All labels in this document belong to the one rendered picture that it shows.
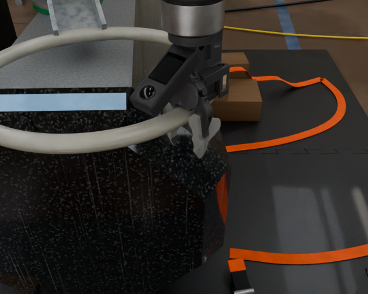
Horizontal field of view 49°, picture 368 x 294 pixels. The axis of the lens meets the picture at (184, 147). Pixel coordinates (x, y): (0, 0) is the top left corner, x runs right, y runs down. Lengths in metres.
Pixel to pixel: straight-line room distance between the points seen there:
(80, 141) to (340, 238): 1.33
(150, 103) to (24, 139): 0.19
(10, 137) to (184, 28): 0.30
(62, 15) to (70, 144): 0.56
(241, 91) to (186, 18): 1.70
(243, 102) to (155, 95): 1.62
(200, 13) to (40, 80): 0.53
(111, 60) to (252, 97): 1.28
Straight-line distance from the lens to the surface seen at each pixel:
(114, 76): 0.96
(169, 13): 0.57
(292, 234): 1.71
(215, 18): 0.57
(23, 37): 1.22
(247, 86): 2.29
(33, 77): 1.01
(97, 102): 0.92
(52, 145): 0.61
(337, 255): 1.69
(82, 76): 0.98
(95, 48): 1.10
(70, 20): 1.09
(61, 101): 0.94
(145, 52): 1.13
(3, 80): 1.02
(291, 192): 1.87
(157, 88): 0.57
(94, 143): 0.59
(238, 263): 1.52
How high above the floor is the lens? 1.31
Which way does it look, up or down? 40 degrees down
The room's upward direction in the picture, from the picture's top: straight up
